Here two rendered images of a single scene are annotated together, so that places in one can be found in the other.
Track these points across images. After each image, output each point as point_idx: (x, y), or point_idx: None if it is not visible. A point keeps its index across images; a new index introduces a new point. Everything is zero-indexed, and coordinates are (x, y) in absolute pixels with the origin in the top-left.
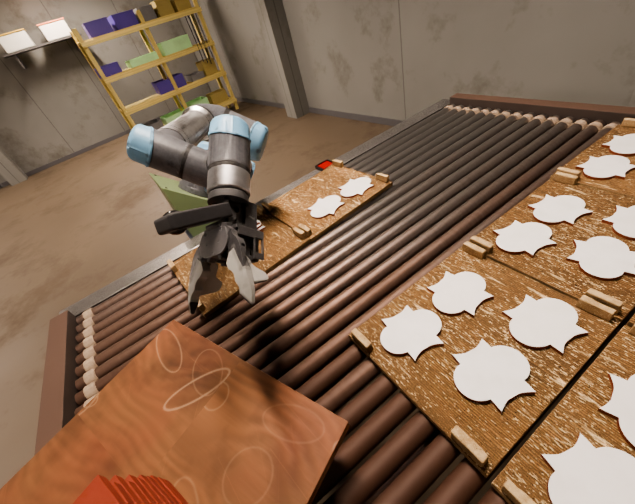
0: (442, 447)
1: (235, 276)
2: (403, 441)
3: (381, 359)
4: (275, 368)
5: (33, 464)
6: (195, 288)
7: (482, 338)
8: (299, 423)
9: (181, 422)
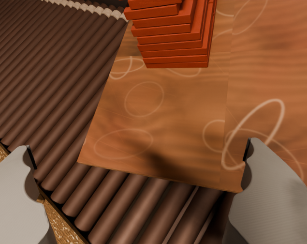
0: (55, 193)
1: (20, 179)
2: (79, 189)
3: None
4: (216, 224)
5: None
6: (247, 167)
7: None
8: (115, 145)
9: (239, 99)
